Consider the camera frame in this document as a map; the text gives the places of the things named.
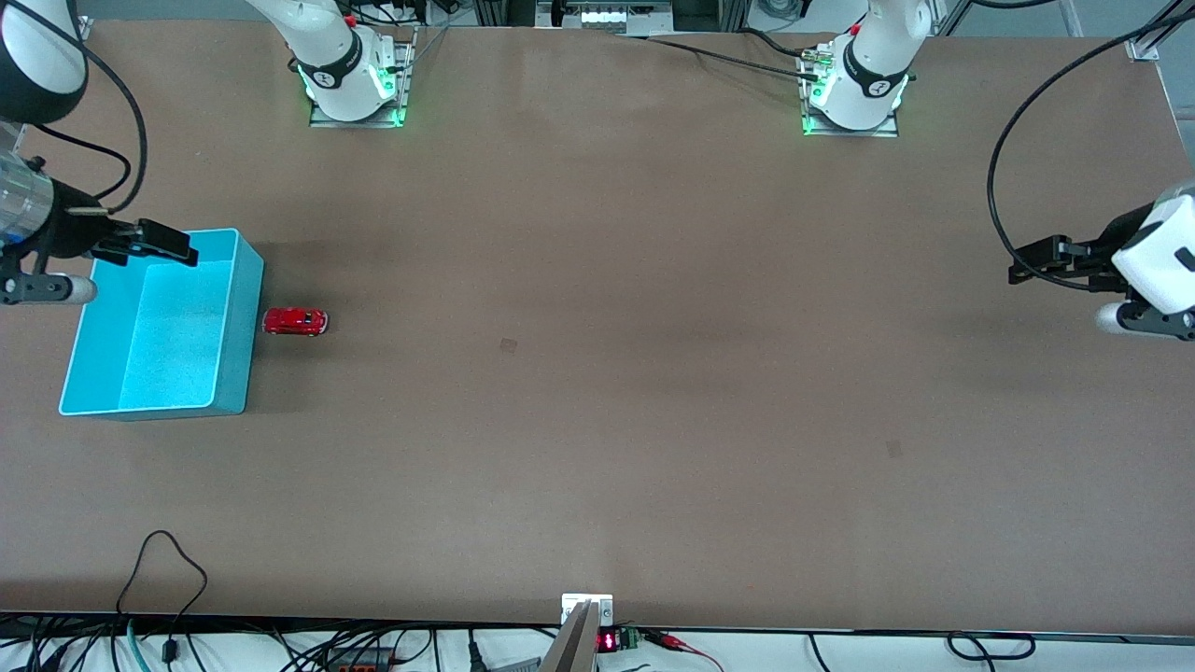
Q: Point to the blue plastic box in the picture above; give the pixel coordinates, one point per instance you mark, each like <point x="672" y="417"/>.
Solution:
<point x="177" y="345"/>

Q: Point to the orange power strip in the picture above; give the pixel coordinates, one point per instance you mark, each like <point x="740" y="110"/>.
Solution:
<point x="359" y="663"/>

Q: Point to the aluminium frame with lit device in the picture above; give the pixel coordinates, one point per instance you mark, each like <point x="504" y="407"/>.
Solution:
<point x="607" y="16"/>

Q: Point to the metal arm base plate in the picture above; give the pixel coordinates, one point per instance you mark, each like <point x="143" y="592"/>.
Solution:
<point x="882" y="132"/>
<point x="406" y="84"/>

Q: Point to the red LED display module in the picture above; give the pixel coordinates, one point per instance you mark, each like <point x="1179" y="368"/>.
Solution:
<point x="608" y="642"/>

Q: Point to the grey metal camera beam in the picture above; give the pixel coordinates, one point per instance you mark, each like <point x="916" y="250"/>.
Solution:
<point x="571" y="649"/>

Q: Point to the white mounting plate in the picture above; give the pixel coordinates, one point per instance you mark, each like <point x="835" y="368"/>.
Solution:
<point x="603" y="607"/>

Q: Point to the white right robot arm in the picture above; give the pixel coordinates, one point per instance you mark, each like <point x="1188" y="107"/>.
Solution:
<point x="42" y="47"/>

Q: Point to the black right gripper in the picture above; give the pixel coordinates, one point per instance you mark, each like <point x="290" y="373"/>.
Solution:
<point x="71" y="228"/>

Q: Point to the red beetle toy car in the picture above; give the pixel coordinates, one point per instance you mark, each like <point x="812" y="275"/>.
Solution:
<point x="294" y="322"/>

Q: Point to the green terminal block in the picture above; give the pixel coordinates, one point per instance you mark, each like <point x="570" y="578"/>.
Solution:
<point x="628" y="638"/>

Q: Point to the red and black clip leads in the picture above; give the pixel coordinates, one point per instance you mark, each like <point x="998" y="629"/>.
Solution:
<point x="667" y="641"/>

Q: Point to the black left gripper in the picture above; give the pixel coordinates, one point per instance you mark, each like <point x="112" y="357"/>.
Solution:
<point x="1117" y="236"/>

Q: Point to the metal table corner bracket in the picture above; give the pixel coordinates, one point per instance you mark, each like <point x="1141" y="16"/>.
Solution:
<point x="1141" y="47"/>

